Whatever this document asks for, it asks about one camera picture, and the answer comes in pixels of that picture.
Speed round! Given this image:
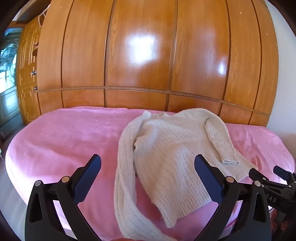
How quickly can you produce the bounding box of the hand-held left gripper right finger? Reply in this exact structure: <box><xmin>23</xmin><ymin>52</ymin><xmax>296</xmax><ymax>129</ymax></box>
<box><xmin>194</xmin><ymin>154</ymin><xmax>272</xmax><ymax>241</ymax></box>

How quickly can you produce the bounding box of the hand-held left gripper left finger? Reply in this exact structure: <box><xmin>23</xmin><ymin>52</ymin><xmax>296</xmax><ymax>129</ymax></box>
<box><xmin>25</xmin><ymin>154</ymin><xmax>102</xmax><ymax>241</ymax></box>

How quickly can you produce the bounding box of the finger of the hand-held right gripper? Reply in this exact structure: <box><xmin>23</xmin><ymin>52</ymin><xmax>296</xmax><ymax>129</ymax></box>
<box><xmin>273</xmin><ymin>165</ymin><xmax>291</xmax><ymax>180</ymax></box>
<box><xmin>248</xmin><ymin>168</ymin><xmax>270</xmax><ymax>189</ymax></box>

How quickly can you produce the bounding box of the cream knitted sweater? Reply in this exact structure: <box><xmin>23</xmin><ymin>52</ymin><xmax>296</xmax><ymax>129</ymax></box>
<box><xmin>114</xmin><ymin>108</ymin><xmax>259</xmax><ymax>241</ymax></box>

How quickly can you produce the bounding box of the pink bed blanket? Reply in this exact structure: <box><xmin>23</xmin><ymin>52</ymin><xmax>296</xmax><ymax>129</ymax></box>
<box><xmin>5</xmin><ymin>106</ymin><xmax>289</xmax><ymax>241</ymax></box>

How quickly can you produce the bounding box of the wooden cabinet with inlay lines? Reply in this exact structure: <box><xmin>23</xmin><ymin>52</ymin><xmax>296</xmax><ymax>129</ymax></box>
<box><xmin>15</xmin><ymin>17</ymin><xmax>44</xmax><ymax>126</ymax></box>

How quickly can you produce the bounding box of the etched glass door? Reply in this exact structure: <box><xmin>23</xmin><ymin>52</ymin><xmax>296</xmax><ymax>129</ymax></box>
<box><xmin>0</xmin><ymin>27</ymin><xmax>23</xmax><ymax>130</ymax></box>

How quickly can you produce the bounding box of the glossy wooden wardrobe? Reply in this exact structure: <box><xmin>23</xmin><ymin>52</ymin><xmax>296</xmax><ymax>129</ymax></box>
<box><xmin>35</xmin><ymin>0</ymin><xmax>278</xmax><ymax>130</ymax></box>

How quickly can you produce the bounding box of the white cord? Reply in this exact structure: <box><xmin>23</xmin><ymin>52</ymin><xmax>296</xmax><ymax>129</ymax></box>
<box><xmin>36</xmin><ymin>4</ymin><xmax>52</xmax><ymax>26</ymax></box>

